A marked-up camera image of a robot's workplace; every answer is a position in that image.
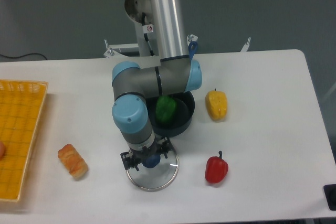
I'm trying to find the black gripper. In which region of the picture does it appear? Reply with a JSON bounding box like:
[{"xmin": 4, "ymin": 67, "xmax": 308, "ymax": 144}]
[{"xmin": 120, "ymin": 137, "xmax": 172, "ymax": 171}]

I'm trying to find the glass pot lid blue knob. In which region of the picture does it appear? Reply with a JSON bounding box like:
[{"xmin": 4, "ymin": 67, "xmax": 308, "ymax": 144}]
[{"xmin": 125, "ymin": 145, "xmax": 180, "ymax": 192}]

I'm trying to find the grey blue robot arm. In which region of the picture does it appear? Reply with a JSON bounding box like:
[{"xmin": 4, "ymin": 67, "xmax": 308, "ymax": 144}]
[{"xmin": 112, "ymin": 0, "xmax": 202, "ymax": 169}]

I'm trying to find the green bell pepper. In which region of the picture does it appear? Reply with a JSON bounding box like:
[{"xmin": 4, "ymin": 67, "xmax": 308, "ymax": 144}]
[{"xmin": 155, "ymin": 96, "xmax": 177, "ymax": 126}]

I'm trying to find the red bell pepper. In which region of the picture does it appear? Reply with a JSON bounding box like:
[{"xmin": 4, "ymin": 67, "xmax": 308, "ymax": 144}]
[{"xmin": 205, "ymin": 151, "xmax": 229, "ymax": 184}]

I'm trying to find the toy bread roll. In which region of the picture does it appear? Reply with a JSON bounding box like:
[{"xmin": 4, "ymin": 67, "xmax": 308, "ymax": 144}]
[{"xmin": 58, "ymin": 144, "xmax": 88, "ymax": 179}]

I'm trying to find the yellow bell pepper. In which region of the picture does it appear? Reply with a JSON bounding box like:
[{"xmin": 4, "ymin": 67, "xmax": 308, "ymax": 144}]
[{"xmin": 205, "ymin": 89, "xmax": 228, "ymax": 121}]

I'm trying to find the yellow wicker basket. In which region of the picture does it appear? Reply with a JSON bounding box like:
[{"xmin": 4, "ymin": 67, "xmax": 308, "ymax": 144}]
[{"xmin": 1, "ymin": 79, "xmax": 48, "ymax": 202}]

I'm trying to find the pink item in basket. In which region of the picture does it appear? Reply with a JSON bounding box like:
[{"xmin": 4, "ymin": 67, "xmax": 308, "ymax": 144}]
[{"xmin": 0, "ymin": 141, "xmax": 6, "ymax": 159}]

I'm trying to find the black device table edge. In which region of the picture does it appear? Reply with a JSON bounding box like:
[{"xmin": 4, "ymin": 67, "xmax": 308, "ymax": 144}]
[{"xmin": 323, "ymin": 184, "xmax": 336, "ymax": 211}]

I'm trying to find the dark pot blue handle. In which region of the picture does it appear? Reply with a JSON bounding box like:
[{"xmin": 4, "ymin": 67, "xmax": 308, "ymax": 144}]
[{"xmin": 146, "ymin": 41, "xmax": 202, "ymax": 137}]

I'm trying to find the white bracket right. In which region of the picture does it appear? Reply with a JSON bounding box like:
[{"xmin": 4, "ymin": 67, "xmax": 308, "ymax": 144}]
[{"xmin": 241, "ymin": 37, "xmax": 251, "ymax": 52}]

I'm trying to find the black cable on floor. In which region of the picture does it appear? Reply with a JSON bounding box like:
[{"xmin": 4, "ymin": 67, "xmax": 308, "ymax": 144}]
[{"xmin": 0, "ymin": 52, "xmax": 48, "ymax": 60}]

